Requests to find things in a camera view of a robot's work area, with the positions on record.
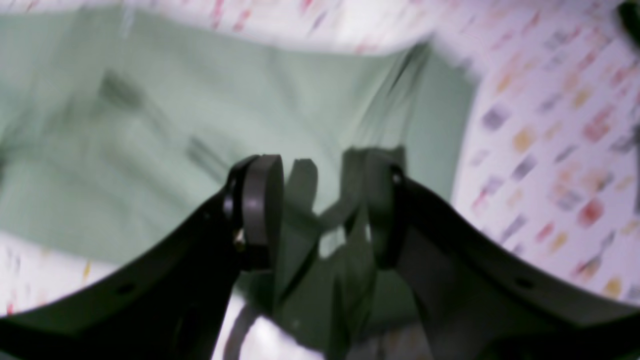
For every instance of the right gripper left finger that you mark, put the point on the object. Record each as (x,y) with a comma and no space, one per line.
(170,302)

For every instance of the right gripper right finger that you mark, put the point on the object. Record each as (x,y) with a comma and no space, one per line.
(477,301)

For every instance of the light green T-shirt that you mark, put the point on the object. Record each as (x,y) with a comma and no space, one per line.
(117,125)

